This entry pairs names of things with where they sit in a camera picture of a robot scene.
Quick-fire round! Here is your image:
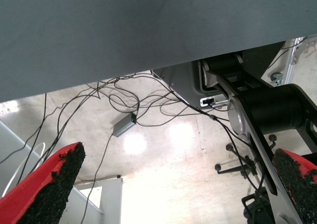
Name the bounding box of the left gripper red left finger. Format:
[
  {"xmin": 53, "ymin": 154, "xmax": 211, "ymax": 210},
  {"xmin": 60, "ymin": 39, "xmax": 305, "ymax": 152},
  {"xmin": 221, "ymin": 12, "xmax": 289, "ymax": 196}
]
[{"xmin": 0, "ymin": 142, "xmax": 87, "ymax": 224}]

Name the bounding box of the grey metal hub box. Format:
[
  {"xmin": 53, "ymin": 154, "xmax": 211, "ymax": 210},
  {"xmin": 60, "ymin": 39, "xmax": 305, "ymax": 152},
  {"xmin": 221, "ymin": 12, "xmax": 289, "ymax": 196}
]
[{"xmin": 111, "ymin": 112, "xmax": 137, "ymax": 137}]

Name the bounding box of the looped thin black cable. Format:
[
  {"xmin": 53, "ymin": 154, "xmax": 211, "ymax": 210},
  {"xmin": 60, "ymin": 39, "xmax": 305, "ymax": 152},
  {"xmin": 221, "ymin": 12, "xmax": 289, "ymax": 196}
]
[{"xmin": 98, "ymin": 72, "xmax": 199, "ymax": 128}]

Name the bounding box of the dark grey table cloth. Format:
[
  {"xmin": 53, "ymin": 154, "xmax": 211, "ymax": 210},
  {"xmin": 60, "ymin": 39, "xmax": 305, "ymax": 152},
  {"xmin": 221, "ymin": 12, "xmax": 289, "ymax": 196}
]
[{"xmin": 0, "ymin": 0, "xmax": 317, "ymax": 103}]

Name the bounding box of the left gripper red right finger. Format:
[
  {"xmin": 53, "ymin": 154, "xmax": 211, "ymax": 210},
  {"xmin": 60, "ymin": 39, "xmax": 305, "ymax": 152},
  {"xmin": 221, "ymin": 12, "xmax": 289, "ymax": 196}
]
[{"xmin": 271, "ymin": 148, "xmax": 317, "ymax": 224}]

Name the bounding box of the black and silver robot torso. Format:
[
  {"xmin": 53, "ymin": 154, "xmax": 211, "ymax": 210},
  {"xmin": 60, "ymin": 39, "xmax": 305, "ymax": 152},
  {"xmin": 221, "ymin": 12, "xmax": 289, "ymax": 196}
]
[{"xmin": 198, "ymin": 42, "xmax": 317, "ymax": 224}]

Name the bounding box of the aluminium frame post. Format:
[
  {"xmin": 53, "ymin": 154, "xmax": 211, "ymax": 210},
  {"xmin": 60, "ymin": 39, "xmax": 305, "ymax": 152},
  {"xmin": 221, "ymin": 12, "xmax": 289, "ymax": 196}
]
[{"xmin": 284, "ymin": 37, "xmax": 306, "ymax": 85}]

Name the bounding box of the grey robot base chassis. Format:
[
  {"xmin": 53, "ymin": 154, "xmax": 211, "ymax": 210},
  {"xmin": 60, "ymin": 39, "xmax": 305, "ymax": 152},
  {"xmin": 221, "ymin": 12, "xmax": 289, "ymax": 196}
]
[{"xmin": 151, "ymin": 60, "xmax": 231, "ymax": 111}]

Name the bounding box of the grey swivel caster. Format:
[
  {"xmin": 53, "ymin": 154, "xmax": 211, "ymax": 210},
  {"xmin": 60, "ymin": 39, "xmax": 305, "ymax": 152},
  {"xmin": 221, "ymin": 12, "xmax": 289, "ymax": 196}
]
[{"xmin": 270, "ymin": 72, "xmax": 284, "ymax": 86}]

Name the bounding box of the thin white cable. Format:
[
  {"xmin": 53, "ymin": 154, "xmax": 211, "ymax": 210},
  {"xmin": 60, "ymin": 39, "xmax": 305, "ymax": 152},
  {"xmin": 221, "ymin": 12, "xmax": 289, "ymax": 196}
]
[{"xmin": 2, "ymin": 142, "xmax": 47, "ymax": 197}]

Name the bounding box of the black office chair base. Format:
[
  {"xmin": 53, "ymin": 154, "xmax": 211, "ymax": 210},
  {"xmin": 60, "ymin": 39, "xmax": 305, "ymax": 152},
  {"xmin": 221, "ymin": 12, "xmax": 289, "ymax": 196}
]
[{"xmin": 214, "ymin": 134, "xmax": 278, "ymax": 182}]

